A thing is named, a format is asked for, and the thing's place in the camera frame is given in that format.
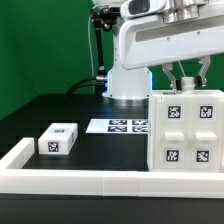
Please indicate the white cabinet body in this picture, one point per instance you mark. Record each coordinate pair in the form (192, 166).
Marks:
(153, 116)

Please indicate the white box with tags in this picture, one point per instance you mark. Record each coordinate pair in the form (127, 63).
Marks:
(58, 139)

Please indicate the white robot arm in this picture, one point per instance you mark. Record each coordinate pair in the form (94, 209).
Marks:
(181, 10)

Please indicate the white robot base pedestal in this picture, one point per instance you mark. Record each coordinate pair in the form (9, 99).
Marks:
(123, 85)

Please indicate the black camera on mount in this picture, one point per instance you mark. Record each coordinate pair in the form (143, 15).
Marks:
(103, 17)

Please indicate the white U-shaped table fence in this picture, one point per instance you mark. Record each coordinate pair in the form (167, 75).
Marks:
(16, 179)

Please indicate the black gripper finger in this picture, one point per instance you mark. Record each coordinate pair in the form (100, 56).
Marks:
(175, 83)
(201, 77)

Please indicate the white sheet with four tags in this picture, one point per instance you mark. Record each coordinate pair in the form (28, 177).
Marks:
(118, 126)

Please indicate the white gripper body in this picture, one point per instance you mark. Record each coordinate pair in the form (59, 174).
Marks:
(148, 41)

